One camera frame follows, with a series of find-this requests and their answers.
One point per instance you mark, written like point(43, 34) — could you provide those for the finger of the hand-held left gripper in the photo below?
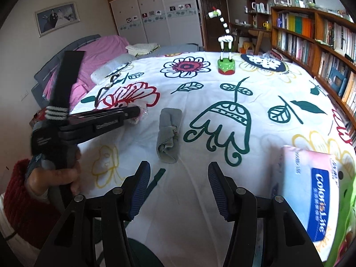
point(130, 112)

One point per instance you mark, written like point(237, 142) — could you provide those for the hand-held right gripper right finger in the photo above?
point(219, 194)

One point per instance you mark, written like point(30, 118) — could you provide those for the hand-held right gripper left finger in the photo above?
point(139, 192)

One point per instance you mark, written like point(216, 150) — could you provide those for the clear bag of cotton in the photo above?
point(142, 114)

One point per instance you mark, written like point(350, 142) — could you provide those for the person's left forearm red sleeve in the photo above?
point(19, 200)

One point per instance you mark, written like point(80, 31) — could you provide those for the person's left hand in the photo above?
point(59, 176)

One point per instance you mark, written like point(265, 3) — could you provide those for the red cardboard box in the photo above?
point(39, 116)

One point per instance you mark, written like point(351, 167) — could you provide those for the grey rolled towel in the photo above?
point(167, 139)

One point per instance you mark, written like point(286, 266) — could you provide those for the folded white clothes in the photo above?
point(140, 49)

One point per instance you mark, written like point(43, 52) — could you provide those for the pink pillow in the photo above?
point(94, 58)

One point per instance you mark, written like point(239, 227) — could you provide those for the grey padded headboard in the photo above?
point(44, 73)

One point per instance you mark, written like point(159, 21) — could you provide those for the grey blue bedsheet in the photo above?
point(172, 50)

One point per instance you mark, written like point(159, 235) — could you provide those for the pastel tissue pack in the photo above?
point(294, 189)

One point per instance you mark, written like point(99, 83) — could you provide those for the giraffe toy on green base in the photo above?
point(225, 66)

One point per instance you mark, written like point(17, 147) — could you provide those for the white sliding door wardrobe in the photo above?
point(155, 2)

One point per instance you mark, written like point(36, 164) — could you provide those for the white floral quilt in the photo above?
point(260, 84)

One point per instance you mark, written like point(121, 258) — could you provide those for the green printed fabric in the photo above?
point(347, 214)

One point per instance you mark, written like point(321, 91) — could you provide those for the yellow plastic toy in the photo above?
point(247, 47)

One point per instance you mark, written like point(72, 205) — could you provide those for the dark wooden door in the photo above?
point(214, 2)

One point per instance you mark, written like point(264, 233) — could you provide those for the wooden desk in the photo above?
point(260, 32)

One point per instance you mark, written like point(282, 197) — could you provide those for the yellow mug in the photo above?
point(266, 26)

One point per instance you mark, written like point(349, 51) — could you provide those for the white mug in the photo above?
point(254, 6)

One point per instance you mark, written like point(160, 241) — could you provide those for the wooden bookshelf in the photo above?
point(274, 33)

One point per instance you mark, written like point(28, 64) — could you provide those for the rows of books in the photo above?
point(299, 23)

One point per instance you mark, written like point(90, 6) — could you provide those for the white wall socket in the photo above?
point(24, 96)

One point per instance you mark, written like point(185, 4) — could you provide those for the framed wall photo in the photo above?
point(57, 18)

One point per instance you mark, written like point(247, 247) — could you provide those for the blue picture frame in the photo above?
point(332, 78)

